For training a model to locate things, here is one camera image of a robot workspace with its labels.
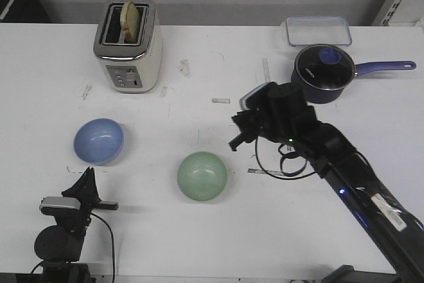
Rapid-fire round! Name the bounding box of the green bowl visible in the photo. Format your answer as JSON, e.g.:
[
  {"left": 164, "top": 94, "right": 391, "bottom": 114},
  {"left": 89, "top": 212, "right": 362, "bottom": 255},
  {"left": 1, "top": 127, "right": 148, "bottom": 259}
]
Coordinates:
[{"left": 177, "top": 151, "right": 227, "bottom": 201}]

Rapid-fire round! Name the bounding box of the clear plastic food container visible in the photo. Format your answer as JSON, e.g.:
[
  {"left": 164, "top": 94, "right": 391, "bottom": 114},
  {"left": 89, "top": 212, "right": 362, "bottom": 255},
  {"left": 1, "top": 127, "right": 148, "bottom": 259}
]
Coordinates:
[{"left": 281, "top": 16, "right": 352, "bottom": 47}]

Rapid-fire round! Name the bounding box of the cream two-slot toaster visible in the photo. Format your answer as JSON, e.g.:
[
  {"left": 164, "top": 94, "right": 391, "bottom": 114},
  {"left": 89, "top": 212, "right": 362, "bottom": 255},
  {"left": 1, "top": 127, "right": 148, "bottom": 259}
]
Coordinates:
[{"left": 93, "top": 0, "right": 163, "bottom": 93}]

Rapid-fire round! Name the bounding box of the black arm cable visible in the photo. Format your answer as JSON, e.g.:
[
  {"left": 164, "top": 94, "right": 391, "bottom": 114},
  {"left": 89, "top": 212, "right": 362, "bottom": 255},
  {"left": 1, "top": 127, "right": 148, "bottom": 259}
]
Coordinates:
[
  {"left": 29, "top": 211, "right": 116, "bottom": 280},
  {"left": 254, "top": 137, "right": 319, "bottom": 180}
]

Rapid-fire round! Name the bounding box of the black box background left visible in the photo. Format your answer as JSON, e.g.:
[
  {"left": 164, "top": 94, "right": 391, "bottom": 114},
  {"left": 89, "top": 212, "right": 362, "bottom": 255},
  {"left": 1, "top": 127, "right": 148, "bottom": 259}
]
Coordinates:
[{"left": 1, "top": 0, "right": 52, "bottom": 23}]

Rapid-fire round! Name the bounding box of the blue bowl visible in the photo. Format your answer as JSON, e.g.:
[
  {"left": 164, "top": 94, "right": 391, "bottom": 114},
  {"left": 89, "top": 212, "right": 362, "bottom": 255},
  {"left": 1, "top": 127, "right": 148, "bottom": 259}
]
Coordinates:
[{"left": 73, "top": 118, "right": 125, "bottom": 165}]

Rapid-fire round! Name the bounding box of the bread slice in toaster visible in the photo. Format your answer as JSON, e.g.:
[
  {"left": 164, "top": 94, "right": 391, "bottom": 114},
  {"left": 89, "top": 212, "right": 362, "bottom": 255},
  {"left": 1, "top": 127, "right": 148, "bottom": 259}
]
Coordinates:
[{"left": 120, "top": 2, "right": 140, "bottom": 44}]

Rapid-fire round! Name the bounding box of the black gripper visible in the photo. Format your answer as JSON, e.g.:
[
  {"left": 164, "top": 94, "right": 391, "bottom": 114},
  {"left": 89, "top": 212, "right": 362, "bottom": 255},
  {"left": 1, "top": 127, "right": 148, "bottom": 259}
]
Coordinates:
[
  {"left": 229, "top": 97, "right": 275, "bottom": 151},
  {"left": 61, "top": 167, "right": 119, "bottom": 222}
]

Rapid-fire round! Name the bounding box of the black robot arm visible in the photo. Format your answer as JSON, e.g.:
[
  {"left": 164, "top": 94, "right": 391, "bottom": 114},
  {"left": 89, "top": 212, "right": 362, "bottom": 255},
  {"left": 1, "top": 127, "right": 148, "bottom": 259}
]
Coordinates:
[
  {"left": 34, "top": 167, "right": 119, "bottom": 282},
  {"left": 229, "top": 82, "right": 423, "bottom": 282}
]

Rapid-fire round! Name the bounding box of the dark blue saucepan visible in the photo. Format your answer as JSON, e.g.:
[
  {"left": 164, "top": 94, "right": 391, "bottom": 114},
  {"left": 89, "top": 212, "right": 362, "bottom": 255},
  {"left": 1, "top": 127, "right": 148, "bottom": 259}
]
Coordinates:
[{"left": 291, "top": 60, "right": 417, "bottom": 104}]

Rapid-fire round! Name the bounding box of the glass pot lid blue knob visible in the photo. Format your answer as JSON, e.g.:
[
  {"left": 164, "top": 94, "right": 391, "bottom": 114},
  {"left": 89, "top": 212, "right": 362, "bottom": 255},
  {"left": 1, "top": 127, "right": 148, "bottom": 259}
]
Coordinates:
[{"left": 295, "top": 44, "right": 358, "bottom": 91}]

